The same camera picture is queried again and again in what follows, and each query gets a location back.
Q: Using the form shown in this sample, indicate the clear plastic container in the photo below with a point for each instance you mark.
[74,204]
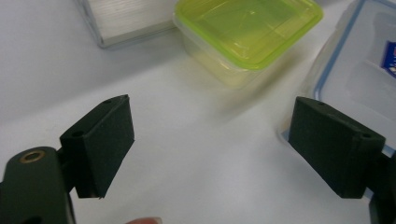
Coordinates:
[222,74]

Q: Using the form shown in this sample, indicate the green plastic lid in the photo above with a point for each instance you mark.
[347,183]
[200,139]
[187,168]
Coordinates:
[249,28]

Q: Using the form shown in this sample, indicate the silver metal block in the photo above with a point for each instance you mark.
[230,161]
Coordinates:
[124,18]

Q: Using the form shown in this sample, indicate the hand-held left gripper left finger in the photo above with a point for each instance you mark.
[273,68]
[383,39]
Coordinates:
[99,146]

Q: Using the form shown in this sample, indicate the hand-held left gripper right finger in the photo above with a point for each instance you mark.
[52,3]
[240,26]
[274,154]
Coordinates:
[330,146]

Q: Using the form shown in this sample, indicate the clear container with blue-rimmed lid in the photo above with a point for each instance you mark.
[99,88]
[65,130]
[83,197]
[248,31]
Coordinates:
[358,71]

